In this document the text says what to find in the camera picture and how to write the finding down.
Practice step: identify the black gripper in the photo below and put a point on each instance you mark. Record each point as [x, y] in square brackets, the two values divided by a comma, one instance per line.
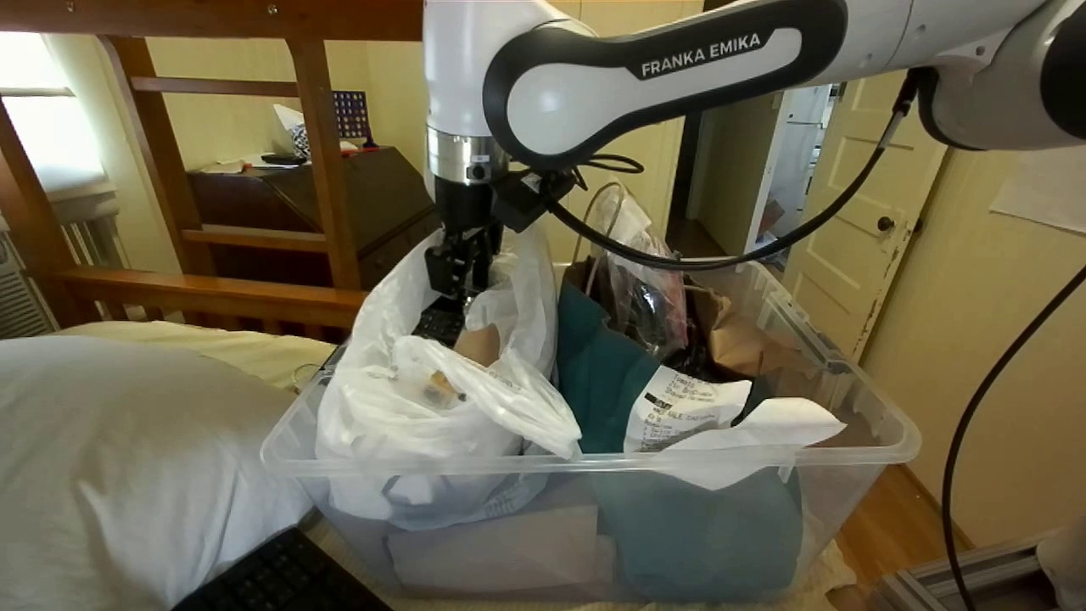
[468, 211]

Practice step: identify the white plastic bag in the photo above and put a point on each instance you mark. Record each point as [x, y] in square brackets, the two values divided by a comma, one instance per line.
[451, 395]

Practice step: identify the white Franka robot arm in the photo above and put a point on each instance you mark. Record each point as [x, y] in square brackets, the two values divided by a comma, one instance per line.
[681, 78]

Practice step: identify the clear zip bag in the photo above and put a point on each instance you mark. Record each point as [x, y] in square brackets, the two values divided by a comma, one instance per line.
[644, 299]

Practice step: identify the dark wooden dresser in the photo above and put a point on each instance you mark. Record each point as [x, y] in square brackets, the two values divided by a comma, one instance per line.
[384, 193]

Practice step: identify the patterned tissue box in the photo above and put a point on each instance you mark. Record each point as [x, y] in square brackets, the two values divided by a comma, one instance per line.
[349, 116]

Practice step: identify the pale yellow bed sheet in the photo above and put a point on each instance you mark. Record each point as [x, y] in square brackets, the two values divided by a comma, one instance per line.
[271, 353]

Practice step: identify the white crumpled paper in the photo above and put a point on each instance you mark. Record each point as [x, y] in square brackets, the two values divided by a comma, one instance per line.
[290, 124]

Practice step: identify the white labelled packet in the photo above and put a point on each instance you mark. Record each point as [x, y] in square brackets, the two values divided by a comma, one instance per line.
[681, 407]

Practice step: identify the brown cardboard piece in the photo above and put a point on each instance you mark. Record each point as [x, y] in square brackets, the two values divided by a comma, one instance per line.
[748, 343]

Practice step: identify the white paper sheet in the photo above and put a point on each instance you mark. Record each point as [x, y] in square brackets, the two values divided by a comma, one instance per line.
[766, 435]

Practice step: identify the teal cloth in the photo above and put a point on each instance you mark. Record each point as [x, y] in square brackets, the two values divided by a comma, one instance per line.
[700, 530]

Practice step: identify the black keyboard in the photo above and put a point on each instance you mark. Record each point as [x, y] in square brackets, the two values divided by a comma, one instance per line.
[282, 577]

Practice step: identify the white radiator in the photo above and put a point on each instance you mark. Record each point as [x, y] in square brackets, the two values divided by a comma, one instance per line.
[84, 224]

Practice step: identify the white pillow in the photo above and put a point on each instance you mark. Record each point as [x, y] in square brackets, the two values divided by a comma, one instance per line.
[114, 452]

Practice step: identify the cream panel door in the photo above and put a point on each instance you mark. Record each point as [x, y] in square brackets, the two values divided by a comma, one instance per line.
[868, 215]

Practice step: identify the clear plastic storage bin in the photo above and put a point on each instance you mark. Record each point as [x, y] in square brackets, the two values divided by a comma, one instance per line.
[837, 476]

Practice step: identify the bright window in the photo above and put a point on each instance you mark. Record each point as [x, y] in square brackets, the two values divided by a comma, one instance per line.
[45, 102]

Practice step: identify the aluminum robot stand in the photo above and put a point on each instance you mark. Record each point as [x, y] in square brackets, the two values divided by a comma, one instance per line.
[962, 577]

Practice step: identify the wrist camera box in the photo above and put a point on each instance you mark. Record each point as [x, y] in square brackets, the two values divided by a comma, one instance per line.
[538, 195]

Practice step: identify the wooden bunk bed frame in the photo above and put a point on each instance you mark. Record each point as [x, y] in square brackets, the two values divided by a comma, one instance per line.
[317, 136]

